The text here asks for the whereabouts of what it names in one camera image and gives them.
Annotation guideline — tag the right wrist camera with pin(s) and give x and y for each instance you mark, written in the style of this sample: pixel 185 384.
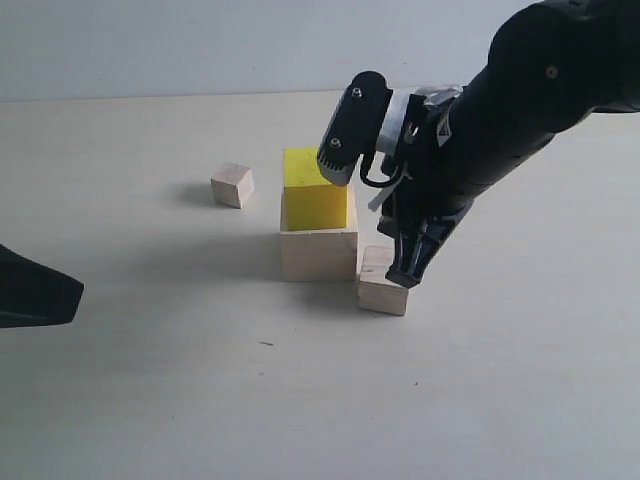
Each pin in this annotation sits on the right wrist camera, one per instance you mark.
pixel 370 129

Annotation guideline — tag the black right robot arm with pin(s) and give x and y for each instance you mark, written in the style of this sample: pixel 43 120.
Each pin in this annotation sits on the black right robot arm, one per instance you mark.
pixel 549 66

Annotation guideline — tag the small wooden cube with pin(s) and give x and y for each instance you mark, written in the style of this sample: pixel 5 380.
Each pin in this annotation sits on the small wooden cube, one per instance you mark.
pixel 232 185

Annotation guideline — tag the yellow cube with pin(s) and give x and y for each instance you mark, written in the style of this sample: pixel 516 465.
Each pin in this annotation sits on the yellow cube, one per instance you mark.
pixel 311 201

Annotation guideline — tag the medium wooden cube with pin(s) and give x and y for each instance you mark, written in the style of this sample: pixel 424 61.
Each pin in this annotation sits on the medium wooden cube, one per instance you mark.
pixel 376 293

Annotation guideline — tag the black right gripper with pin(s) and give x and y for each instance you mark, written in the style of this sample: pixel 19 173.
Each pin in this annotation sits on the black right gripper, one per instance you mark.
pixel 450 163

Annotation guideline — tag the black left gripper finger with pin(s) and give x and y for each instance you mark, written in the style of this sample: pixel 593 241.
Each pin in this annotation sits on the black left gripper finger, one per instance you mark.
pixel 35 295

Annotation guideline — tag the large wooden cube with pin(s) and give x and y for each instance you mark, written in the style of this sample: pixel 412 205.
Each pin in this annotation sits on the large wooden cube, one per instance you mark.
pixel 327 255

